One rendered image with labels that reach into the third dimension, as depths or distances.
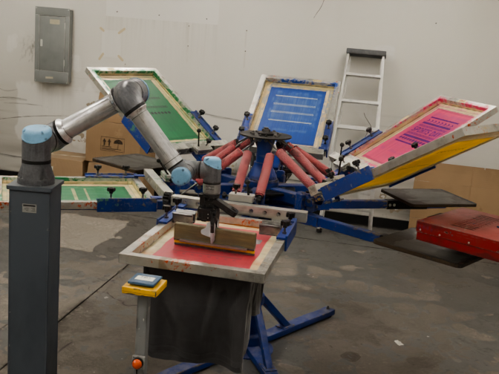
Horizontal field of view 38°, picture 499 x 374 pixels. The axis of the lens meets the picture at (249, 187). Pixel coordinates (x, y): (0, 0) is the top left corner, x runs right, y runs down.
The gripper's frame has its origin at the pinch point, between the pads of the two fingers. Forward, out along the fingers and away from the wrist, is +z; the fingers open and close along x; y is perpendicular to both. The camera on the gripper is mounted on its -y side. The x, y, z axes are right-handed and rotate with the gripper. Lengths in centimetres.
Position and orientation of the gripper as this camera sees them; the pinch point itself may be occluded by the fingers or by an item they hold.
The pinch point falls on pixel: (214, 239)
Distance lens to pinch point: 312.6
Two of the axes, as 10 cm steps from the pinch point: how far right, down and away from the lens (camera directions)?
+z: -0.4, 9.8, 2.1
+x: -2.0, 2.0, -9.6
